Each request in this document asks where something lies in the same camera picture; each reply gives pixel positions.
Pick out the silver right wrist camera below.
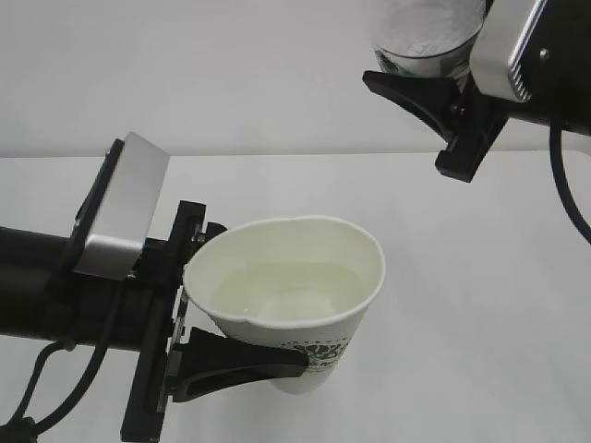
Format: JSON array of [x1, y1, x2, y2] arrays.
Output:
[[469, 0, 548, 102]]

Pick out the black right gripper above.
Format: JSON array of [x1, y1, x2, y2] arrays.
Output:
[[362, 70, 508, 183]]

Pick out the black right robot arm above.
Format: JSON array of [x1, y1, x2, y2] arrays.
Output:
[[362, 1, 590, 182]]

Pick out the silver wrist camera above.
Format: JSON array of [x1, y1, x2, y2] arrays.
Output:
[[469, 0, 548, 102], [73, 132, 170, 281]]

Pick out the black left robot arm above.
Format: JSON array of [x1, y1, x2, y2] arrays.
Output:
[[1, 201, 308, 442]]

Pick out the black right camera cable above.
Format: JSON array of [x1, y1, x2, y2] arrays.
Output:
[[549, 124, 591, 244]]

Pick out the white paper cup green logo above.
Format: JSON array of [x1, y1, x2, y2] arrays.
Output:
[[183, 216, 386, 394]]

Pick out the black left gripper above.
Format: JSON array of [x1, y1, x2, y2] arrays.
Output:
[[120, 200, 308, 438]]

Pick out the clear water bottle red label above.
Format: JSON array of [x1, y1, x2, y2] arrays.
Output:
[[366, 0, 486, 81]]

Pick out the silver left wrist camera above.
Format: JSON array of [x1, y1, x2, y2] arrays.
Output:
[[73, 132, 170, 281]]

